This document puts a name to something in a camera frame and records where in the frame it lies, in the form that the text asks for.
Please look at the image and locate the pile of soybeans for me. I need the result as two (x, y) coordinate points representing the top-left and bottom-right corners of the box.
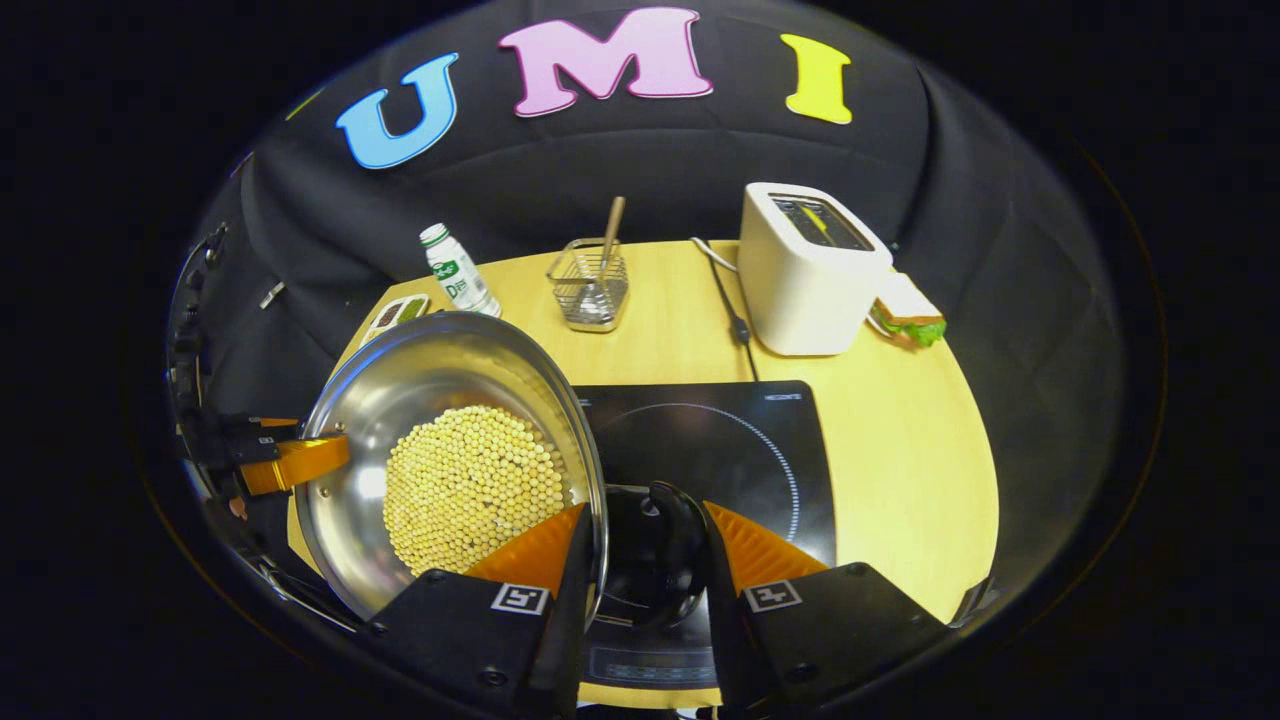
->
(382, 404), (576, 578)

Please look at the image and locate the black induction cooktop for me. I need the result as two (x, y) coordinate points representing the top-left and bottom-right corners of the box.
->
(572, 380), (839, 691)

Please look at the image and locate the divided dish of beans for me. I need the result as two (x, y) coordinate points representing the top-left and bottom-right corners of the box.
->
(360, 293), (432, 348)

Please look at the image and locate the wire utensil holder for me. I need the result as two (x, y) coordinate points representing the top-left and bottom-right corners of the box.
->
(546, 238), (631, 333)

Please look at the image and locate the sandwich with lettuce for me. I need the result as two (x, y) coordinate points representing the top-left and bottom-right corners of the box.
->
(868, 272), (947, 349)

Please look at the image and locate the white toaster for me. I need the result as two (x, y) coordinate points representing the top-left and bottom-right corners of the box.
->
(737, 182), (894, 357)

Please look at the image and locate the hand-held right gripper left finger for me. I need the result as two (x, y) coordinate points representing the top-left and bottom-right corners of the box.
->
(360, 503), (596, 716)

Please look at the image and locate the stainless steel pot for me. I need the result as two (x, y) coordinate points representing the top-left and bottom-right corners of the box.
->
(293, 310), (713, 631)

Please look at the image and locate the white green-label bottle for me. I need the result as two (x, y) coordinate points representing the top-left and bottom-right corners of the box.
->
(419, 223), (502, 319)

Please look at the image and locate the wooden stick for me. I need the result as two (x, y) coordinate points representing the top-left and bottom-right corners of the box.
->
(600, 196), (627, 276)

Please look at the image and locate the black power cable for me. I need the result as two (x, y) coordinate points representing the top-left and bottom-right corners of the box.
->
(692, 237), (761, 383)

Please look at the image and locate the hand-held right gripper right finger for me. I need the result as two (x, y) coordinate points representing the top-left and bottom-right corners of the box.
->
(700, 500), (951, 716)

